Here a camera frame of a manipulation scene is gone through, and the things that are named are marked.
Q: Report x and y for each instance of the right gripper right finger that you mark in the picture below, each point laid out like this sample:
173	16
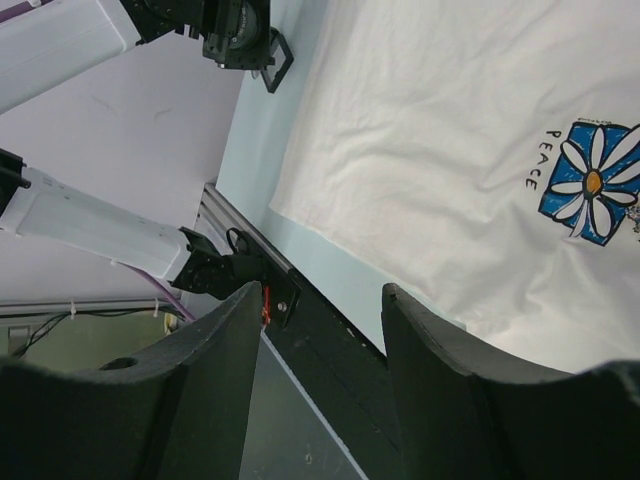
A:
468	410

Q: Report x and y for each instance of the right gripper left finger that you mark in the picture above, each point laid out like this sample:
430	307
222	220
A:
177	409

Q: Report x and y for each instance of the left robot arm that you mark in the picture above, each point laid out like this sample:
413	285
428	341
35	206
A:
144	131

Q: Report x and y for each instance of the white t-shirt with flower print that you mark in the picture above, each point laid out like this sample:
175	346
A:
484	154

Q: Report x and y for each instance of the left black display box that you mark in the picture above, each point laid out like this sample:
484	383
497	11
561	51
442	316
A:
281	60

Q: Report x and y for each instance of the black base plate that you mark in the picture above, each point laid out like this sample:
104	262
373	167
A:
342	372

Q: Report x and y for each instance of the aluminium front rail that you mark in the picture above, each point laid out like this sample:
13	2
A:
223	224

